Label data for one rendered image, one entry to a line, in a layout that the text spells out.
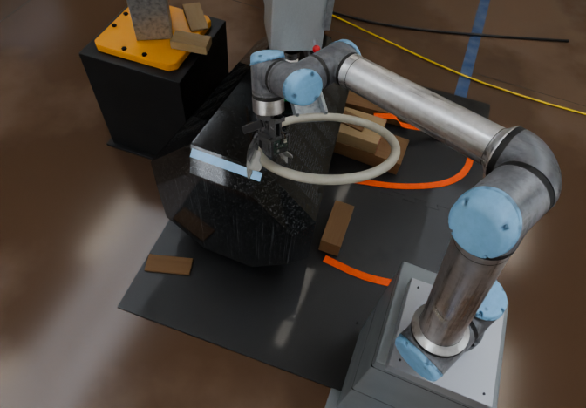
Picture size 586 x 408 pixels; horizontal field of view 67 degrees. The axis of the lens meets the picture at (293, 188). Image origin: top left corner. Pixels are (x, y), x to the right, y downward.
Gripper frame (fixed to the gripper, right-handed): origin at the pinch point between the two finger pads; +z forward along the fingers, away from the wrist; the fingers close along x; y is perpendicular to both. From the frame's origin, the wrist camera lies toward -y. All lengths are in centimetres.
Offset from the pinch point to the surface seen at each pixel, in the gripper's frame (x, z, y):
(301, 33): 49, -27, -41
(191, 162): 3, 24, -60
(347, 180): 11.6, -2.8, 23.3
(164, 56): 29, -3, -128
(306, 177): 3.0, -3.2, 15.3
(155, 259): -9, 98, -97
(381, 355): 12, 56, 43
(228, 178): 12, 28, -45
